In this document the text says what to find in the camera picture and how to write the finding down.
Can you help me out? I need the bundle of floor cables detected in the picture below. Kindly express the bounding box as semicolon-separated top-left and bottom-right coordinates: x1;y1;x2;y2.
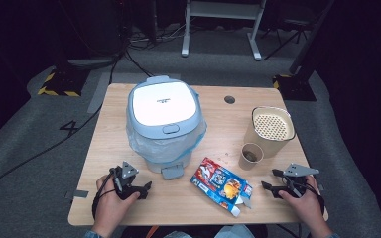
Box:
128;18;194;46

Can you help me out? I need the person's lap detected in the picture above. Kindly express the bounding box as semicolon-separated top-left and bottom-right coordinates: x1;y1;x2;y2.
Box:
122;224;270;238

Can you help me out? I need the black striped stand base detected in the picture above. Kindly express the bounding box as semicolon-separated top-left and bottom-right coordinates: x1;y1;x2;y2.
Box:
37;65;91;98

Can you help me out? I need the black stand with striped base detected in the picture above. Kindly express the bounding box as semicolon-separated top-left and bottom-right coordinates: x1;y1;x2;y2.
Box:
272;0;335;102

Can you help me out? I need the orange strap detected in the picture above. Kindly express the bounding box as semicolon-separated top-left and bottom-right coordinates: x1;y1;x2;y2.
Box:
144;225;162;238

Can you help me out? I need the blue printed snack box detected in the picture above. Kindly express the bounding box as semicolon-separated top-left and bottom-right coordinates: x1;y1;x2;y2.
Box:
190;156;254;218

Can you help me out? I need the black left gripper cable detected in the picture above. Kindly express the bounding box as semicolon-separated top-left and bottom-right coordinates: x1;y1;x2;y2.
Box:
91;168;118;220

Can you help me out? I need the brown paper cup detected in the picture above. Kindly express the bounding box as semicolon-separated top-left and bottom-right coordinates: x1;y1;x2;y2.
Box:
237;142;265;172

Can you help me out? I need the black tripod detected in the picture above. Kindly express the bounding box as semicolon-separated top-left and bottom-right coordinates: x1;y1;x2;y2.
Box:
262;13;312;61

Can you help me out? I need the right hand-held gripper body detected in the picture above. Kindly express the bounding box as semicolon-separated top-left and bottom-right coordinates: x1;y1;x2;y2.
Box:
278;163;320;199

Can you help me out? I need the clear plastic bin liner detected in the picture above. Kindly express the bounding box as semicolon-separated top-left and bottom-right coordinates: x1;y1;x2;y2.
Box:
125;118;208;165

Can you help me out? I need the person's left hand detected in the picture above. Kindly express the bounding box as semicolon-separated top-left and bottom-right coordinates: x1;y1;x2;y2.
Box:
92;174;142;232

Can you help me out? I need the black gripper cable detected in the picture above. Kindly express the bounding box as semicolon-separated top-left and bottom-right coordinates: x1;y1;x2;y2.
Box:
302;181;326;216
91;168;118;220

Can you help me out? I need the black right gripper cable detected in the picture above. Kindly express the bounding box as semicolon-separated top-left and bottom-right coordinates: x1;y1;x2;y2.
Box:
302;181;326;216

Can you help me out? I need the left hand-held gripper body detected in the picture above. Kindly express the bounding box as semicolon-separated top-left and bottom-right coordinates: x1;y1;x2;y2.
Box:
108;161;141;201

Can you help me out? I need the grey floor tape strip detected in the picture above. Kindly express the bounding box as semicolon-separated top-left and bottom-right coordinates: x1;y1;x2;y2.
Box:
86;71;114;115

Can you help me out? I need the blue white pedal trash bin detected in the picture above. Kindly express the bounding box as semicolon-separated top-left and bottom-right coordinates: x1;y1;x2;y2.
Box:
125;74;208;181

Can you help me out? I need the beige strainer container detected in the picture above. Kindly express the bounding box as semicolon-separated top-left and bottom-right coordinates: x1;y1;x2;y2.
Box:
243;105;297;159

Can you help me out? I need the person's right hand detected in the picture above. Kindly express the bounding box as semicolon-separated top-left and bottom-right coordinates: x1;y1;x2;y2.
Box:
278;175;325;229

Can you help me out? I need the long black floor cable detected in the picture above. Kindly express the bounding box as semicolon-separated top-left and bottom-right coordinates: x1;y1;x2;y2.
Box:
0;49;128;199

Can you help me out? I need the white desk frame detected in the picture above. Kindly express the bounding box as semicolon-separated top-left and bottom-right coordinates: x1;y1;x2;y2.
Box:
181;0;268;61

